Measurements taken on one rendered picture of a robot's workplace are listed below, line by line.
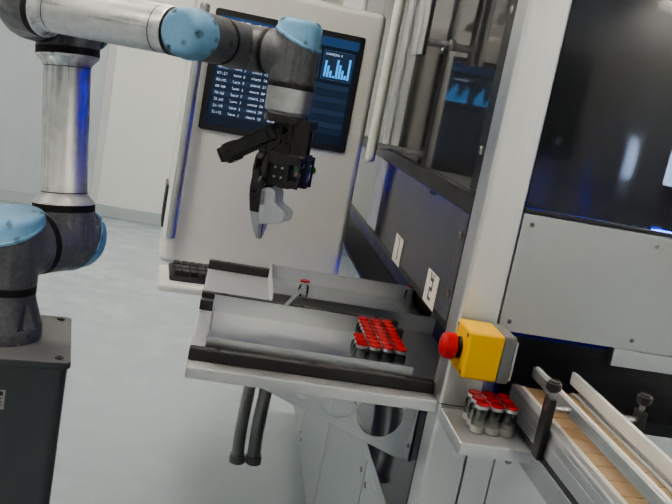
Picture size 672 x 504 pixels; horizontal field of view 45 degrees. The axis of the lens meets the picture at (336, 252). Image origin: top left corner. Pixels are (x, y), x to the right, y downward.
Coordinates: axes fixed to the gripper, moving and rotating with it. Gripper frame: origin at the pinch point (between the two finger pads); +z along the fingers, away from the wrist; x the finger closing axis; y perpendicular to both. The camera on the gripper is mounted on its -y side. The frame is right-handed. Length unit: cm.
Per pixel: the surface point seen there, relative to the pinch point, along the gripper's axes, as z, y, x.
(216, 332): 19.3, -4.0, -0.6
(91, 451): 107, -85, 101
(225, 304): 17.6, -8.1, 11.2
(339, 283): 18, 2, 53
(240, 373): 19.6, 7.1, -15.3
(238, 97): -19, -38, 72
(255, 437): 80, -25, 91
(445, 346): 8.1, 36.8, -12.4
